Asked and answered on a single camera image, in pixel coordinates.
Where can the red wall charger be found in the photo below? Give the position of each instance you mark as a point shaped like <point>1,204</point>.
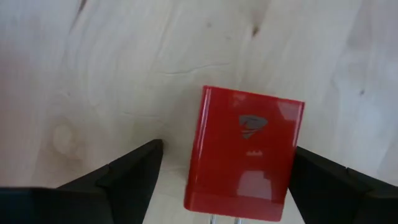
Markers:
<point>242,168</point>

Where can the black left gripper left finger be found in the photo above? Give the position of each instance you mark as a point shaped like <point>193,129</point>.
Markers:
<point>93,199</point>

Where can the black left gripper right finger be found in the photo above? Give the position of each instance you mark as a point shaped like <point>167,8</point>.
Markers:
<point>342,196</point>

